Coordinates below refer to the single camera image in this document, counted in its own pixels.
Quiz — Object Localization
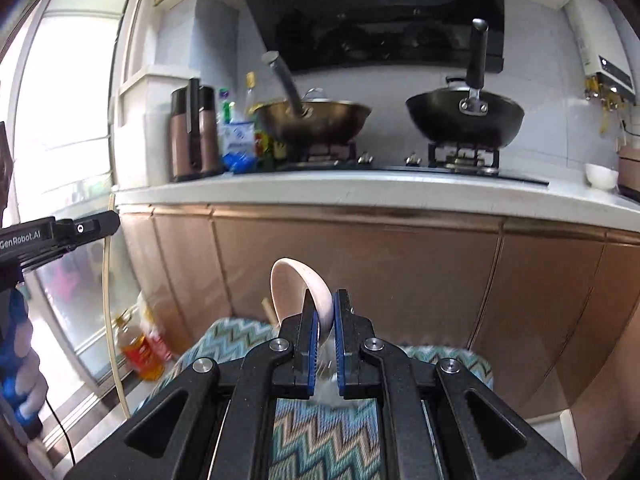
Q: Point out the wooden chopstick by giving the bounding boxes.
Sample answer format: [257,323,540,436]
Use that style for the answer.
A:
[101,193,132,421]

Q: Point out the blue white gloved left hand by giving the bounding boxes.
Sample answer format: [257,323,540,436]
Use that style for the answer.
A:
[1,288,49,441]

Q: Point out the zigzag patterned cloth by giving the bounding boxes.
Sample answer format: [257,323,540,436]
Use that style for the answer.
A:
[134,315,496,480]

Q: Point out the orange oil bottle on floor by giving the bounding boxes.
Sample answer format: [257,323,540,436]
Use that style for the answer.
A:
[115,309,172,382]

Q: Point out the white storage box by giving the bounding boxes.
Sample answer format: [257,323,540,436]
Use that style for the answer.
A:
[113,65,181,191]

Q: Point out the white salt bag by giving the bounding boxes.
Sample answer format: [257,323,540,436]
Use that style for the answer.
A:
[220,122,257,174]

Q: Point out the copper electric kettle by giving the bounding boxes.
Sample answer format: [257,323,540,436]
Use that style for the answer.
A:
[169,78,224,182]

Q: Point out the bronze wok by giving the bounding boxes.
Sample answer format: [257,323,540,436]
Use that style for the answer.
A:
[253,51,371,148]

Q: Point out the copper lower cabinets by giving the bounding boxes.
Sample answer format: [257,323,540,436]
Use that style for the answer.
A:
[120,205,639,479]

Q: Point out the black gas stove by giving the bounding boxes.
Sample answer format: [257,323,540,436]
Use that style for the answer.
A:
[276,141,549,188]

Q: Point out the black wok with lid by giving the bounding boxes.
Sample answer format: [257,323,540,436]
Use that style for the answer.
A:
[406,18,525,150]

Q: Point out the green bottle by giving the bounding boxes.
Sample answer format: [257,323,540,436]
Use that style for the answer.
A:
[218,88,234,125]

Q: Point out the yellow cap oil bottle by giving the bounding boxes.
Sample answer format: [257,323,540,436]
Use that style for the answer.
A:
[245,72,256,122]

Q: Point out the white bowl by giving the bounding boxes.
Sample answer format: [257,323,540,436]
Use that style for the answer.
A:
[585,164,618,192]

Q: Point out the black range hood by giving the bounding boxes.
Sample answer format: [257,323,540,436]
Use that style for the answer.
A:
[245,0,506,74]

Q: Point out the copper rice cooker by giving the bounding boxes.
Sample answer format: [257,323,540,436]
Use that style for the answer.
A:
[618,145,640,202]

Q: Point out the white gas water heater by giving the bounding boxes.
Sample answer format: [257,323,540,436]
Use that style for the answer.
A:
[563,0,636,104]

